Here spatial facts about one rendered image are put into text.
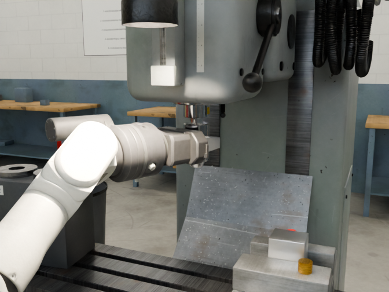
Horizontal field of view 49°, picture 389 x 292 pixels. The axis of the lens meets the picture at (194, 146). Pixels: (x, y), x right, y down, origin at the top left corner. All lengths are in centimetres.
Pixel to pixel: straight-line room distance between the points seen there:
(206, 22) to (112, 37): 529
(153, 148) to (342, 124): 56
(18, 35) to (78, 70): 118
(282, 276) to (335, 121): 49
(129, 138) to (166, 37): 16
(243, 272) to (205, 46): 36
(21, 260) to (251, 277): 36
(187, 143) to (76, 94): 563
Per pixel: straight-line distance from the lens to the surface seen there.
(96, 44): 607
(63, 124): 63
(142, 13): 53
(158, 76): 65
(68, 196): 55
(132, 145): 63
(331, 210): 113
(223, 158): 116
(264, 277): 71
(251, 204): 112
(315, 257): 80
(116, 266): 98
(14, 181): 100
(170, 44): 64
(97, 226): 272
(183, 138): 69
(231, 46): 65
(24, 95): 649
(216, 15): 66
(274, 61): 83
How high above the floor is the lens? 137
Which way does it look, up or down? 10 degrees down
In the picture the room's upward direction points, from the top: straight up
